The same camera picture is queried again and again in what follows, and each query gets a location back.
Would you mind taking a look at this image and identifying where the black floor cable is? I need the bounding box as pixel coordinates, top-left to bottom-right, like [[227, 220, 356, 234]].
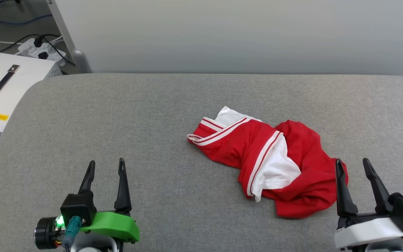
[[0, 34, 76, 66]]

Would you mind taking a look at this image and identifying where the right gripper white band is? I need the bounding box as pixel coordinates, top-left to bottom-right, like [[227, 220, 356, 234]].
[[334, 158, 403, 251]]

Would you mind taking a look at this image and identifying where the blue floor cable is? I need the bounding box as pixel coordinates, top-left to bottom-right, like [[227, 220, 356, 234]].
[[0, 0, 53, 26]]

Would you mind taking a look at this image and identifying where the white equipment box with handle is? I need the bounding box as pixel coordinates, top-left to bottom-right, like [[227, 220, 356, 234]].
[[0, 52, 63, 149]]

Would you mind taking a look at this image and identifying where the red and white garment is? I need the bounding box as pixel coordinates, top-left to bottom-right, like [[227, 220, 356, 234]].
[[187, 106, 349, 220]]

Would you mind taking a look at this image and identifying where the grey partition support leg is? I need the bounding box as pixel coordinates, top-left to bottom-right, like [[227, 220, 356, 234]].
[[47, 0, 92, 74]]

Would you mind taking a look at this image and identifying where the grey fabric sofa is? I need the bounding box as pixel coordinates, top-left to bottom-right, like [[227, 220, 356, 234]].
[[0, 73, 403, 252]]

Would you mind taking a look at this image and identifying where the left teal connector black cable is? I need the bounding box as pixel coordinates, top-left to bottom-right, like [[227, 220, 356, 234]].
[[62, 216, 82, 252]]

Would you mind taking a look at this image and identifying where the white power strip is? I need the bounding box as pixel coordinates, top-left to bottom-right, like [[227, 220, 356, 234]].
[[15, 38, 66, 67]]

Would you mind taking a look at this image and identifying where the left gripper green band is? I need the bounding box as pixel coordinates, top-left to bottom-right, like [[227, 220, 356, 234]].
[[78, 158, 141, 244]]

